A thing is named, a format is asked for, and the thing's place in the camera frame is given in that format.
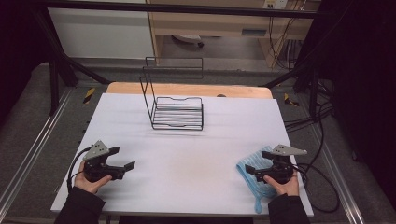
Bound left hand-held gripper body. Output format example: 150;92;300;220
82;139;126;184

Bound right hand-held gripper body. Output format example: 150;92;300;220
254;144;308;185

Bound blue striped cloth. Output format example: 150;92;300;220
235;145;278;215

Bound black wire rack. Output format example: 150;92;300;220
138;56;205;132

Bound person's left hand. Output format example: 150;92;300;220
73;160;113;195

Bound person's right hand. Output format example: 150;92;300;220
262;172;301;197

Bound white table cover sheet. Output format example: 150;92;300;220
49;92;315;218

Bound yellow black tape strip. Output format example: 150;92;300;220
282;92;301;107
82;87;96;105

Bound wooden table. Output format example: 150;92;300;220
105;81;275;100

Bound white cabinet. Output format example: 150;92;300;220
47;7;156;61

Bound office chair base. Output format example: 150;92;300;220
170;34;205;49

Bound light wooden desk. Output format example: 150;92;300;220
145;0;322;69

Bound white power strip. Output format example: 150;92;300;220
262;0;290;10

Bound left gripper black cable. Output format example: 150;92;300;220
66;145;95;191

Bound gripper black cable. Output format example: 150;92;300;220
290;162;341;215
66;145;95;191

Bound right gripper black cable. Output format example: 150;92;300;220
290;162;341;215

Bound bundle of black floor cables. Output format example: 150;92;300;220
283;77;335;133

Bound aluminium floor rail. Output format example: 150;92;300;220
310;122;366;224
0;88;75;217

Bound black metal frame strut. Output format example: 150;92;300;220
31;8;111;118
262;46;323;122

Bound hanging black cables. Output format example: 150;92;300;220
266;15;302;70

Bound black metal frame bar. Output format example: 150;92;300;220
29;0;326;21

